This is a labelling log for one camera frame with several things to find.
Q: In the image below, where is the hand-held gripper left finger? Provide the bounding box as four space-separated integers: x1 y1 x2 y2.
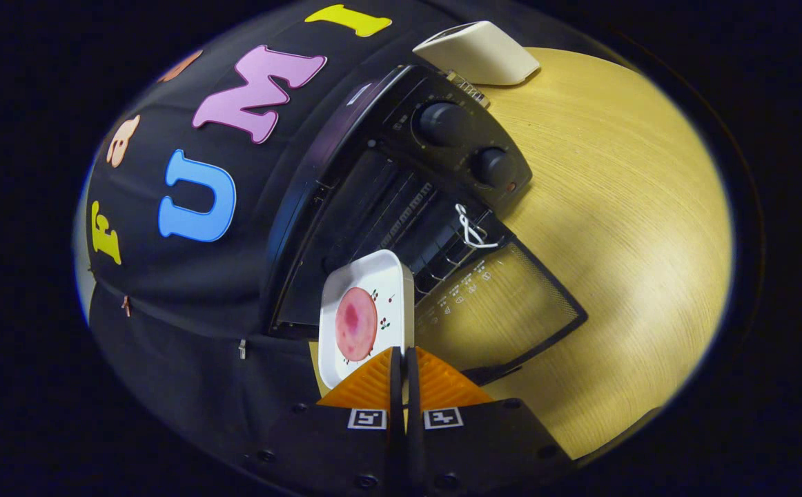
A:
246 347 402 497

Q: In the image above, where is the black toaster oven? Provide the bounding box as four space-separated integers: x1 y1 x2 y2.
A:
263 64 589 386

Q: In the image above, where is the white square plate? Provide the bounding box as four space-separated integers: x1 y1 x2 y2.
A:
318 249 415 391

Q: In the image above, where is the black backdrop cloth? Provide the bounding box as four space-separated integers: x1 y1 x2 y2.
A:
73 0 457 484

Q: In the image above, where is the pink ham slice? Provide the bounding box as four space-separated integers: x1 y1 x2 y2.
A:
335 286 378 362

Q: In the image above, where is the white pop-up toaster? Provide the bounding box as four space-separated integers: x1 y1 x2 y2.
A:
413 21 541 86

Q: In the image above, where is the white cord tie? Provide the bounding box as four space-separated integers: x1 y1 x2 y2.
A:
455 204 500 249

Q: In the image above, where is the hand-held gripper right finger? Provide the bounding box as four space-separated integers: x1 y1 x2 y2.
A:
404 347 574 497

